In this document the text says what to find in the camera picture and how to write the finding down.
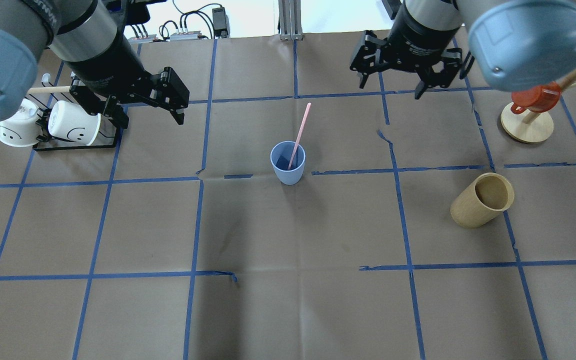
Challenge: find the grey usb hub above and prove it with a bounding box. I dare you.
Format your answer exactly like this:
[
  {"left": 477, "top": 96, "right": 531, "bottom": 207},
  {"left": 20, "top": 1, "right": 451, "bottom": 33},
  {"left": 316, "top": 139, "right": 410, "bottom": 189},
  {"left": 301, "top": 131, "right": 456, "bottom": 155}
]
[
  {"left": 168, "top": 30, "right": 206, "bottom": 42},
  {"left": 128, "top": 34, "right": 160, "bottom": 44}
]

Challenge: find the white smiley cup far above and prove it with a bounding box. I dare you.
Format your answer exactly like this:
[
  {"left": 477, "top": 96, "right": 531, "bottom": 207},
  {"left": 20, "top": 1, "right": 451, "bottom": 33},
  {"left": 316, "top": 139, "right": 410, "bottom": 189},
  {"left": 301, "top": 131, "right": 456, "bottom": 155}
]
[{"left": 0, "top": 98, "right": 42, "bottom": 148}]

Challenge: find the black power adapter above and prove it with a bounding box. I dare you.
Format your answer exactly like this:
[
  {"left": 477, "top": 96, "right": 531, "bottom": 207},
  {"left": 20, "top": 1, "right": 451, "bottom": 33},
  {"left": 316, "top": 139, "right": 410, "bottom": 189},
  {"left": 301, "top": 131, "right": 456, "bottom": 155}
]
[
  {"left": 212, "top": 6, "right": 230, "bottom": 39},
  {"left": 381, "top": 0, "right": 403, "bottom": 21}
]

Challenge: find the black power adapter right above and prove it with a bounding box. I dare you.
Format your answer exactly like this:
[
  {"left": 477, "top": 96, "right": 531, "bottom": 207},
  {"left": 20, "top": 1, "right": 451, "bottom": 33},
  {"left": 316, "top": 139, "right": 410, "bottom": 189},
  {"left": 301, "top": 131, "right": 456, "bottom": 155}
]
[{"left": 381, "top": 0, "right": 403, "bottom": 21}]

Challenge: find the blue plastic cup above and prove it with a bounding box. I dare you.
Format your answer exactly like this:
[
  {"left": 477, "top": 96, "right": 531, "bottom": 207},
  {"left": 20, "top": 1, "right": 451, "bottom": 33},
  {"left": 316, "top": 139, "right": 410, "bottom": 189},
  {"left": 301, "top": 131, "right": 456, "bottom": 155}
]
[{"left": 269, "top": 140, "right": 306, "bottom": 186}]

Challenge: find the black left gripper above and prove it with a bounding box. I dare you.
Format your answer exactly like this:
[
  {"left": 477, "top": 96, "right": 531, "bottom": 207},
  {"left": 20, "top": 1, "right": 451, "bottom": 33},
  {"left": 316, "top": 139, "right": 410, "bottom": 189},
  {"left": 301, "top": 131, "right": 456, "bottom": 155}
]
[{"left": 69, "top": 66, "right": 190, "bottom": 129}]

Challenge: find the aluminium frame post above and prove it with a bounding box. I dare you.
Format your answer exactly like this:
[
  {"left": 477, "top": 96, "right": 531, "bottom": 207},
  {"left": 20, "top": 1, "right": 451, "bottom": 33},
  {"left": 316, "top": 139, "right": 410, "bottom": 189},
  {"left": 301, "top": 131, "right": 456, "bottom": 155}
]
[{"left": 278, "top": 0, "right": 304, "bottom": 41}]

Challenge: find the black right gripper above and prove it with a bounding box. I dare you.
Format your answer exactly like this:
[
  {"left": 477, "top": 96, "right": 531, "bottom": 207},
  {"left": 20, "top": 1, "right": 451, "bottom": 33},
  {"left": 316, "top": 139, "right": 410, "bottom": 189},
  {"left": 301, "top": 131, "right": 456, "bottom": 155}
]
[{"left": 349, "top": 13, "right": 463, "bottom": 100}]

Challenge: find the brown paper table cover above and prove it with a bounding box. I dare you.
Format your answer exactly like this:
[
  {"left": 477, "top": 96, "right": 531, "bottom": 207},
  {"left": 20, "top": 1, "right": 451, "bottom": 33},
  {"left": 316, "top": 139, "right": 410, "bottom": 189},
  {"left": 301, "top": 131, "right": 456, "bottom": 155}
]
[{"left": 0, "top": 33, "right": 576, "bottom": 360}]

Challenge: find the grey usb hub upper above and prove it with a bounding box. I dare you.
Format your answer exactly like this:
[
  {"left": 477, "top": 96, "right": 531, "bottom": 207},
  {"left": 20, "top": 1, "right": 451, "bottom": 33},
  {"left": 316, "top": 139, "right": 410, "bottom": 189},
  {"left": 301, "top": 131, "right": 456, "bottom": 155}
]
[{"left": 168, "top": 30, "right": 206, "bottom": 42}]

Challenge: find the yellow bamboo cylinder holder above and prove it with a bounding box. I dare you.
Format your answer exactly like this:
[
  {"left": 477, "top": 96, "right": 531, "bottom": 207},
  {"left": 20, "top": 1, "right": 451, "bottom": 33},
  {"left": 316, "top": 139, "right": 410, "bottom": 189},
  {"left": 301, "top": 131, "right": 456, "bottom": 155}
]
[{"left": 450, "top": 172, "right": 515, "bottom": 229}]

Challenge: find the pink chopstick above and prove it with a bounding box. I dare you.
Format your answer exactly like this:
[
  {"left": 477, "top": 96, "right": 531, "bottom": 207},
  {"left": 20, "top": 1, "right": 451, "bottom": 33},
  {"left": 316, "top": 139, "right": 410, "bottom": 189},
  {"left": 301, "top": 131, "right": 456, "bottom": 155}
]
[{"left": 287, "top": 102, "right": 312, "bottom": 170}]

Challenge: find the grey usb hub lower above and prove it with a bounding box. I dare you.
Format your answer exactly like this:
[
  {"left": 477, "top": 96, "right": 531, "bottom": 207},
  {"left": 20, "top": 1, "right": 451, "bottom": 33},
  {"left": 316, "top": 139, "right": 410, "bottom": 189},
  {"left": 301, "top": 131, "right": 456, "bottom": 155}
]
[{"left": 128, "top": 34, "right": 160, "bottom": 44}]

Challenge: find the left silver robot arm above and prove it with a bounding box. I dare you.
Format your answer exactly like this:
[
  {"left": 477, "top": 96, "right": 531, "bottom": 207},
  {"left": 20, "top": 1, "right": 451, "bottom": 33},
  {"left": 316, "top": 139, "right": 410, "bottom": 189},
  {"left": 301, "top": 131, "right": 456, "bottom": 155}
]
[{"left": 0, "top": 0, "right": 190, "bottom": 129}]

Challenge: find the orange mug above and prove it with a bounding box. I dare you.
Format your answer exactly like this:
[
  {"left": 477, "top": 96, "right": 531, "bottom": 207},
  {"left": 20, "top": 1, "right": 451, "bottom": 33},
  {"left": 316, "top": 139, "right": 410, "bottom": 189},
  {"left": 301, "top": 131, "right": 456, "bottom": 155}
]
[{"left": 510, "top": 81, "right": 562, "bottom": 115}]

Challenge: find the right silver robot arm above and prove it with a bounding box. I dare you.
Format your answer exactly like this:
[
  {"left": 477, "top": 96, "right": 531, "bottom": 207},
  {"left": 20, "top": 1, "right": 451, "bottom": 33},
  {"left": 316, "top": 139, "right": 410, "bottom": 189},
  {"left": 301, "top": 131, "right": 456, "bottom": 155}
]
[{"left": 349, "top": 0, "right": 576, "bottom": 100}]

